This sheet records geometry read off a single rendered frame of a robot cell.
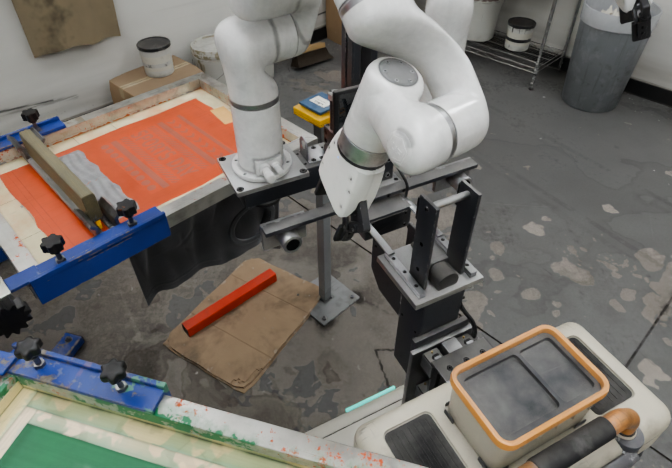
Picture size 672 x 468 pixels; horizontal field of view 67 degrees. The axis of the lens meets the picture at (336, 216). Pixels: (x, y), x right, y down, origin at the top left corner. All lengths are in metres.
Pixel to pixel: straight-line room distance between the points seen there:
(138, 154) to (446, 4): 0.92
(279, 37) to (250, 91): 0.11
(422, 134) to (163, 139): 1.12
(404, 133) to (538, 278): 2.02
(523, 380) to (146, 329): 1.72
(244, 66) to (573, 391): 0.77
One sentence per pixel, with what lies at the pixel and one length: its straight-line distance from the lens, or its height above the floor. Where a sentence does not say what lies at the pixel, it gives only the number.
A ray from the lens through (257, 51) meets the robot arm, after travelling 0.93.
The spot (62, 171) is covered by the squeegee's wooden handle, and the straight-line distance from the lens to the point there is 1.36.
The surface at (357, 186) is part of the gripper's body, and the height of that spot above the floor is 1.34.
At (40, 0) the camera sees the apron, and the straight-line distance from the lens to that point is 3.37.
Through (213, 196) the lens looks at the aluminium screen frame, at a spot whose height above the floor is 0.98.
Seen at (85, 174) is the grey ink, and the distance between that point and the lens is 1.51.
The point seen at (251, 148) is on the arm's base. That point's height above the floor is 1.21.
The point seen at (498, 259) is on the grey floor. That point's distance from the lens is 2.58.
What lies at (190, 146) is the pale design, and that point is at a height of 0.96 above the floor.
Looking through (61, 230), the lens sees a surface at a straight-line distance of 1.36.
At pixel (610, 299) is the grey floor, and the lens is 2.59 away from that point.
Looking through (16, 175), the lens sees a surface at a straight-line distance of 1.61.
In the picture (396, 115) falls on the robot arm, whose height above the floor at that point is 1.48.
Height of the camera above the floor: 1.77
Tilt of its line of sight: 41 degrees down
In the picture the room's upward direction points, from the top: straight up
